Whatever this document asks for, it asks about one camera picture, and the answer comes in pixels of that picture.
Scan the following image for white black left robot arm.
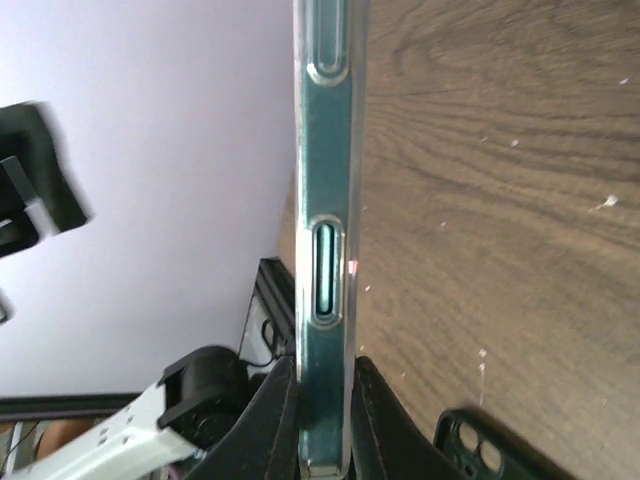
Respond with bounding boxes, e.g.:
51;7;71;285
5;346;250;479

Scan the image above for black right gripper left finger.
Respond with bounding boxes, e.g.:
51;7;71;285
187;357;299;480

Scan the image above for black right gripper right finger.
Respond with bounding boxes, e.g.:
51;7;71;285
349;356;462;480

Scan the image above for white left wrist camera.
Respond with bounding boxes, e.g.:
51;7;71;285
1;102;90;257

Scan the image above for black phone case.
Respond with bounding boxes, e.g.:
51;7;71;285
434;407;572;480

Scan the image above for black aluminium frame rail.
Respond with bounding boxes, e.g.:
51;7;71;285
1;258;295;423

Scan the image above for clear magsafe phone case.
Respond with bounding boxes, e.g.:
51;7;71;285
292;0;371;480

